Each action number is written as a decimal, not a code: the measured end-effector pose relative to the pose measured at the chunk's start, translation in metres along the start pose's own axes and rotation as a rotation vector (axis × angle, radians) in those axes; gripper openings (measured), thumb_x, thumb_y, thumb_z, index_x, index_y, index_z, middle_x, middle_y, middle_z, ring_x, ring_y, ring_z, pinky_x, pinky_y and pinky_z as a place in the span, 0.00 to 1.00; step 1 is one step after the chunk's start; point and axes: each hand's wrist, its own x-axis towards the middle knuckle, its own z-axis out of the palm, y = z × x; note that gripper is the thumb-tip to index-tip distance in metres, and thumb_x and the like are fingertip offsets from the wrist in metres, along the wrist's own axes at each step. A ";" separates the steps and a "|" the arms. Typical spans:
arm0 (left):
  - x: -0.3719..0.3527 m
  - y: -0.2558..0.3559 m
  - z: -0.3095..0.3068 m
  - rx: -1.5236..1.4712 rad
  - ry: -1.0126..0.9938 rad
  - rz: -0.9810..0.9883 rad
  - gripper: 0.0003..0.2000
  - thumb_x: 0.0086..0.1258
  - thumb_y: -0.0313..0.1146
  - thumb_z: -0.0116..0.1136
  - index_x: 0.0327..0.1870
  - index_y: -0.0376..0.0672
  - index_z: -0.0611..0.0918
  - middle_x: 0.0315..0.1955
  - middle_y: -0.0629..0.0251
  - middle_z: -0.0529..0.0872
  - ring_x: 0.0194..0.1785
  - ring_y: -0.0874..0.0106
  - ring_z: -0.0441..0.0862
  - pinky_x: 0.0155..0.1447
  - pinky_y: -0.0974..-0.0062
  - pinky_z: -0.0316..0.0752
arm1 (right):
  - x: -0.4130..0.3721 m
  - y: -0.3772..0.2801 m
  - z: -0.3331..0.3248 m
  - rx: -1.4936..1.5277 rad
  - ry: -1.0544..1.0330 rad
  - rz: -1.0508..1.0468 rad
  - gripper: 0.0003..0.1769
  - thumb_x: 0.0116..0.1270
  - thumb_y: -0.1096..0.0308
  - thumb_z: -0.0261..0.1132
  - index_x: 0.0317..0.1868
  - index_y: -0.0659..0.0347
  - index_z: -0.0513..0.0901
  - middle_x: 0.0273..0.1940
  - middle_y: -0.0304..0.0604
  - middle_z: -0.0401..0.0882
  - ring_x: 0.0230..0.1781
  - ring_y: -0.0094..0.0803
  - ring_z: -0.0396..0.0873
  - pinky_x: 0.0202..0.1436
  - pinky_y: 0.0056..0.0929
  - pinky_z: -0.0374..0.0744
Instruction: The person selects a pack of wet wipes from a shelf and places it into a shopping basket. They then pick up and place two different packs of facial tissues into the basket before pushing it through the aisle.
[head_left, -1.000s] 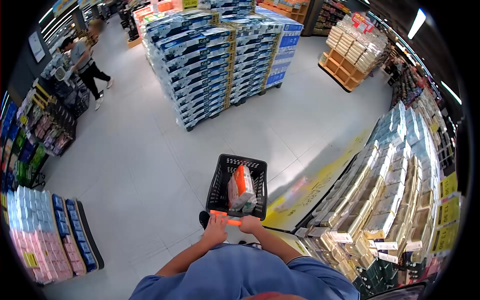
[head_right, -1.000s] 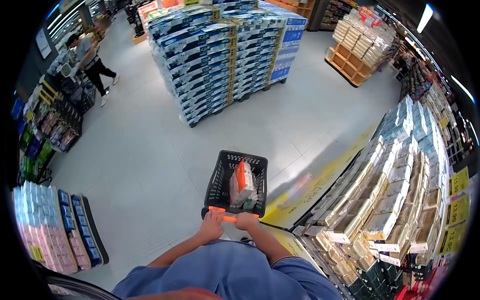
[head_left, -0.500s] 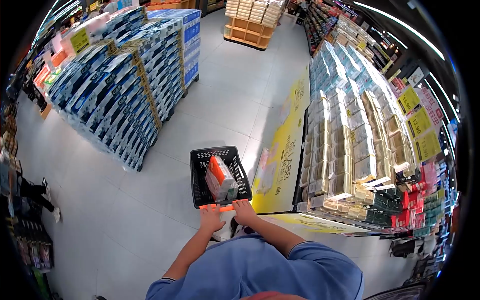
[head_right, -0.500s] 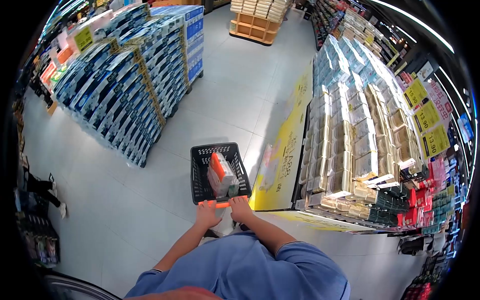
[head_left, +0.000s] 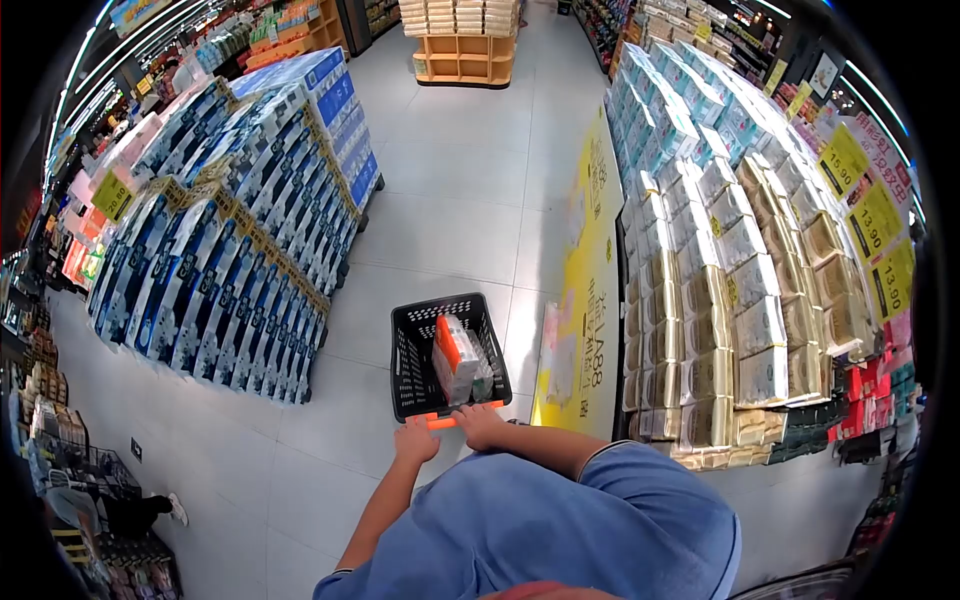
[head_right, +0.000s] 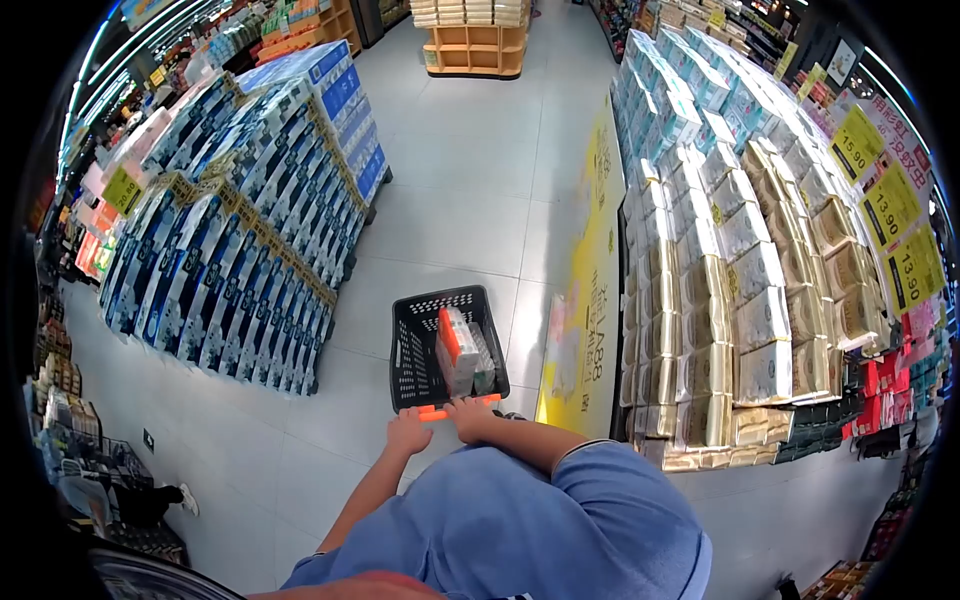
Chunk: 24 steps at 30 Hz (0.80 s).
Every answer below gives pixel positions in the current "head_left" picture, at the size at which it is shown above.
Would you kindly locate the person's right hand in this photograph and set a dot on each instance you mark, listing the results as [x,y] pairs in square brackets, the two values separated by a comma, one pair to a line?
[481,431]

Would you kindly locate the person's left hand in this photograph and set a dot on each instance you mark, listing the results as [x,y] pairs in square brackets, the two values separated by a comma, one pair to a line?
[415,445]

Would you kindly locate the person's right fingers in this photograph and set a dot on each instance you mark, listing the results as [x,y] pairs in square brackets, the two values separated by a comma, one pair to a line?
[469,412]

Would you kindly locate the person's left fingers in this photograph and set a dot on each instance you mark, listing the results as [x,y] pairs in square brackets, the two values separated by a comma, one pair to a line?
[417,423]

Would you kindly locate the clear wrapped packet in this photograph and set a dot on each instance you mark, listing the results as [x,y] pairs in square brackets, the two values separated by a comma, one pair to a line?
[483,371]

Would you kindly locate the orange and white packet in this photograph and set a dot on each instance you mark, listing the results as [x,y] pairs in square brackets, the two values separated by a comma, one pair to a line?
[454,356]

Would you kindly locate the person's body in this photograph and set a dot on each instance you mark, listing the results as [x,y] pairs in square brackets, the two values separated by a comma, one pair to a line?
[540,525]

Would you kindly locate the yellow poster panel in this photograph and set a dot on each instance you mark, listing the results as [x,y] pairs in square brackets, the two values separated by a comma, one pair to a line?
[589,300]

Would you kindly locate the stack of blue tissue packs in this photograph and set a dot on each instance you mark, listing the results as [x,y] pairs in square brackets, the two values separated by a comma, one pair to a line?
[225,240]

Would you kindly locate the stack of pale tissue packs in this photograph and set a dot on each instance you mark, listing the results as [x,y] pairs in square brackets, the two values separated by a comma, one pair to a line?
[720,285]

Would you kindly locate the wooden display stand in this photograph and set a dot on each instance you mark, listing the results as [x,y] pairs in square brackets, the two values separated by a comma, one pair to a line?
[463,52]

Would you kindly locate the yellow price sign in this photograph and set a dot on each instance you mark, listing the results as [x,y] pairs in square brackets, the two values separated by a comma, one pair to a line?
[892,281]
[112,196]
[842,161]
[874,223]

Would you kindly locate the full shop shelf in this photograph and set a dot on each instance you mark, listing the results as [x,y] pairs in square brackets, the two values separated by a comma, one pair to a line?
[67,225]
[874,390]

